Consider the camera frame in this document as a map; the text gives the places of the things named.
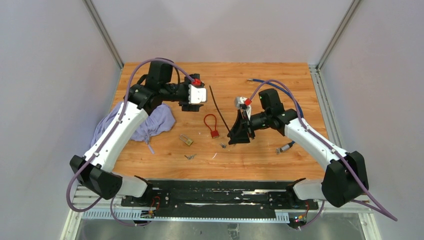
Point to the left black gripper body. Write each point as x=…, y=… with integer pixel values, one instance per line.
x=190, y=107

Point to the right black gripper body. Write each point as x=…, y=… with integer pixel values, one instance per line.
x=248, y=124

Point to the red lock keys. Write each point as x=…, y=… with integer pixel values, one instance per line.
x=223, y=145

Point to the black cable lock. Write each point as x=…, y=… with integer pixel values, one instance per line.
x=218, y=109

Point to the brass padlock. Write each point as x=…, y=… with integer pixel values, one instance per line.
x=188, y=141

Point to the brass padlock keys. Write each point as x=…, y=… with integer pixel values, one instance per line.
x=190, y=157

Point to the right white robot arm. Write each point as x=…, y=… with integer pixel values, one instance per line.
x=345, y=176

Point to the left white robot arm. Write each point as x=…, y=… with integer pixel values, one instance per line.
x=151, y=83

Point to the lavender cloth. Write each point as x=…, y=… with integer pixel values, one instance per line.
x=161, y=120

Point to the blue cable lock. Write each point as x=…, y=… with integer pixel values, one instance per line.
x=279, y=85

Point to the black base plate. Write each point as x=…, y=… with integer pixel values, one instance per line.
x=219, y=199

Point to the aluminium frame rails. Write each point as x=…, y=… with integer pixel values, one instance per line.
x=82, y=198

